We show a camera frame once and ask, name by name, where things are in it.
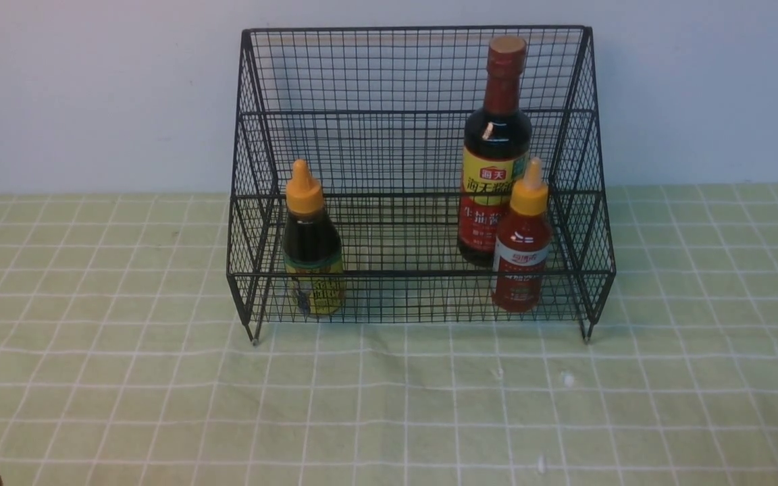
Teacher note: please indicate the black wire mesh rack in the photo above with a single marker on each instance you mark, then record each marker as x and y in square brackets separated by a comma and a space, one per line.
[378, 114]

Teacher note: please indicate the red ketchup squeeze bottle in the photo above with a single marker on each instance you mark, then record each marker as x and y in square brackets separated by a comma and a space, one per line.
[522, 243]

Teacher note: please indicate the dark oyster sauce bottle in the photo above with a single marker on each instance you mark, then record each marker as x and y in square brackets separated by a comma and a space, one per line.
[312, 248]

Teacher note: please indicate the green checkered tablecloth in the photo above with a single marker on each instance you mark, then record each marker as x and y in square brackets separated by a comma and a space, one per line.
[122, 361]

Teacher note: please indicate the tall soy sauce bottle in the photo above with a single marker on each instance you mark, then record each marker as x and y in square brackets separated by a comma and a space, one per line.
[496, 144]

